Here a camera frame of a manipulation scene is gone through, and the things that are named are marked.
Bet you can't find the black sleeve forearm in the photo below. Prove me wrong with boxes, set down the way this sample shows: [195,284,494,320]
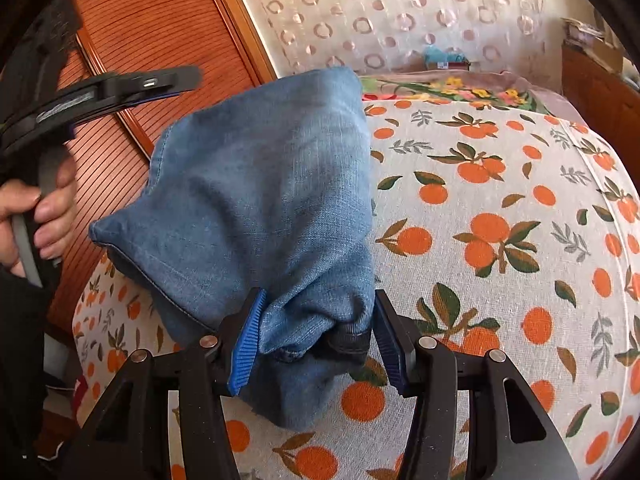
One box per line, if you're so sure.
[0,266,62,479]

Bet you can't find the white pink circle curtain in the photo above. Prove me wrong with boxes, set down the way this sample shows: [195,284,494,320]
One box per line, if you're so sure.
[243,0,561,90]

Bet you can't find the brown wooden wardrobe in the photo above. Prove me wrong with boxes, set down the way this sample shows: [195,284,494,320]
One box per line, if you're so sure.
[49,0,274,335]

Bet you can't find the blue denim jeans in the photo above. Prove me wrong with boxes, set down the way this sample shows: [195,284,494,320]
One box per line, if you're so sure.
[89,67,374,430]

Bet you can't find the brown wooden side cabinet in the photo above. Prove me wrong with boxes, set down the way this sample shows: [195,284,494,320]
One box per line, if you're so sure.
[562,46,640,185]

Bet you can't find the person's left hand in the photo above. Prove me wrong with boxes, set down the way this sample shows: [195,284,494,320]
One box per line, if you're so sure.
[0,155,77,278]

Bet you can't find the clutter on cabinet top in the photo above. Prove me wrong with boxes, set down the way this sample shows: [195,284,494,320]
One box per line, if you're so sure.
[562,18,630,74]

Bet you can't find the orange print bed sheet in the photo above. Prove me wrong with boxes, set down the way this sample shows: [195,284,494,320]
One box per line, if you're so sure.
[73,94,639,479]

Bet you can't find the blue box by curtain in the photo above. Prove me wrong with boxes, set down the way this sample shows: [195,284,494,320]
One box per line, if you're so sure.
[424,46,471,70]

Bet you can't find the colourful floral blanket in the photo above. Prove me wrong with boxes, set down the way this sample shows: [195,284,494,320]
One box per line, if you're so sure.
[360,70,587,125]

